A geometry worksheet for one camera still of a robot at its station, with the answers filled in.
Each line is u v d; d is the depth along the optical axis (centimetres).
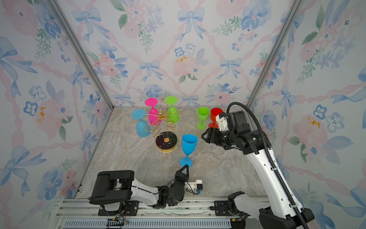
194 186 68
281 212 36
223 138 54
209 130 58
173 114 87
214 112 97
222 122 61
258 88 104
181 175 70
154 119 76
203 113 96
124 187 47
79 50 84
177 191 59
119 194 44
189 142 69
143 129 82
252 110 117
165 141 98
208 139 59
